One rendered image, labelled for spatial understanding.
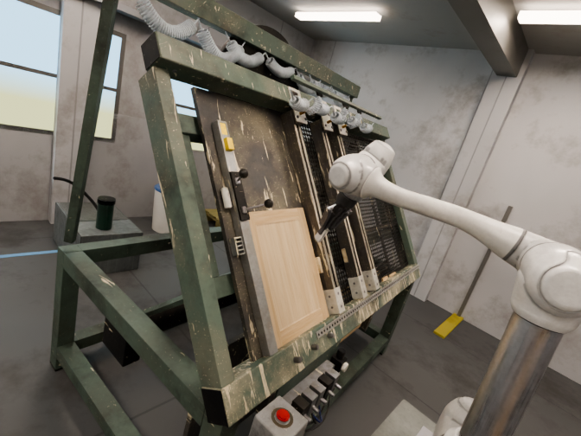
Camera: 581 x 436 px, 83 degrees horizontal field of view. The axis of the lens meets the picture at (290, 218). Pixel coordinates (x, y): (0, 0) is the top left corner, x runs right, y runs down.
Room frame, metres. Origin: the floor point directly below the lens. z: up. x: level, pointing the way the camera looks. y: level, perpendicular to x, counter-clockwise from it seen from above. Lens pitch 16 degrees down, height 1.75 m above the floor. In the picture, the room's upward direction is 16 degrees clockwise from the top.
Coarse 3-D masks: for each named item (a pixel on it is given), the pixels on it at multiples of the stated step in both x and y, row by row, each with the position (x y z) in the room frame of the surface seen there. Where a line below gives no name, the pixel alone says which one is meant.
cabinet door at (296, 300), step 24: (264, 216) 1.37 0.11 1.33; (288, 216) 1.51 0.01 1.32; (264, 240) 1.31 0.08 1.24; (288, 240) 1.44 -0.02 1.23; (264, 264) 1.25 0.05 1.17; (288, 264) 1.37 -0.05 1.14; (312, 264) 1.51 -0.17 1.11; (264, 288) 1.19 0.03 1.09; (288, 288) 1.31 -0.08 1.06; (312, 288) 1.44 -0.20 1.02; (288, 312) 1.24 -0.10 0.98; (312, 312) 1.37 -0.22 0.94; (288, 336) 1.18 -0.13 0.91
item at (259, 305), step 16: (224, 144) 1.32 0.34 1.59; (224, 160) 1.30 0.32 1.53; (224, 176) 1.29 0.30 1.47; (240, 224) 1.21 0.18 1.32; (240, 256) 1.18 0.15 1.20; (256, 256) 1.20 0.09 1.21; (256, 272) 1.16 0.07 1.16; (256, 288) 1.13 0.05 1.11; (256, 304) 1.11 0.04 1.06; (256, 320) 1.10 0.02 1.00; (272, 336) 1.09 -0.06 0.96; (272, 352) 1.06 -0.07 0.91
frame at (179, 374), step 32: (64, 256) 1.52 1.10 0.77; (96, 256) 1.66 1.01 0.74; (128, 256) 1.82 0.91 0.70; (64, 288) 1.53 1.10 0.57; (96, 288) 1.31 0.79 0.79; (64, 320) 1.54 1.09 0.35; (128, 320) 1.16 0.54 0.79; (160, 320) 1.33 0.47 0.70; (64, 352) 1.50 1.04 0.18; (128, 352) 1.16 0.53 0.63; (160, 352) 1.04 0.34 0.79; (384, 352) 2.61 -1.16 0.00; (96, 384) 1.36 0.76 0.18; (192, 384) 0.93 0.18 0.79; (96, 416) 1.23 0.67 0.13; (192, 416) 0.88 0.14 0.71
